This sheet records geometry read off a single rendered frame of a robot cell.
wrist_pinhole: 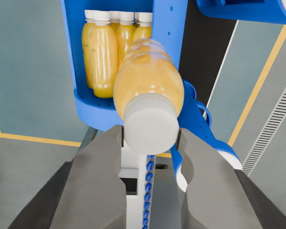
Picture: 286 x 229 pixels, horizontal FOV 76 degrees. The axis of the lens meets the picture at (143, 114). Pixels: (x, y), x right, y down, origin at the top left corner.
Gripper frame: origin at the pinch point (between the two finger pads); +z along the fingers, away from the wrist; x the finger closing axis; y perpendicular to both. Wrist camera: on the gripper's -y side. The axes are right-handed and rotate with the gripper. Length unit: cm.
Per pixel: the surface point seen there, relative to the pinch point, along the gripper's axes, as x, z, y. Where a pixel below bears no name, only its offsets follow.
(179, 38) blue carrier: 7.2, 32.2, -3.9
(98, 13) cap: -10.9, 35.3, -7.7
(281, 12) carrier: 37, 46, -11
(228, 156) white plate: 36, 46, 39
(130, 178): -3, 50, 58
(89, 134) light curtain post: -37, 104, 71
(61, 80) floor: -72, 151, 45
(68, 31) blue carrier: -18.5, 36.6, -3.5
